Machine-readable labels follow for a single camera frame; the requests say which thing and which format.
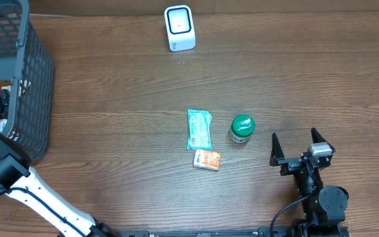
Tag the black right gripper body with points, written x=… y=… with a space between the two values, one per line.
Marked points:
x=296 y=163

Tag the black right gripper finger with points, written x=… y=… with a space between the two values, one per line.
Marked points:
x=277 y=154
x=317 y=138

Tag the green lid jar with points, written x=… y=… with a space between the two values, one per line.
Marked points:
x=241 y=128

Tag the orange small box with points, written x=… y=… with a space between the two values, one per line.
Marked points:
x=205 y=159

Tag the teal tissue packet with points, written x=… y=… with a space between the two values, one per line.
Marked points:
x=199 y=124

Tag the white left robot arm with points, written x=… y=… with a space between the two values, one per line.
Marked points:
x=20 y=181

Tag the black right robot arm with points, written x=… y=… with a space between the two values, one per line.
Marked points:
x=323 y=206

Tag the white barcode scanner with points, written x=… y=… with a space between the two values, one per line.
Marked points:
x=179 y=28

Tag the grey plastic mesh basket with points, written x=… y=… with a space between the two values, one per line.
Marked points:
x=26 y=64

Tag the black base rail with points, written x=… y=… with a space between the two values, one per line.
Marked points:
x=229 y=233

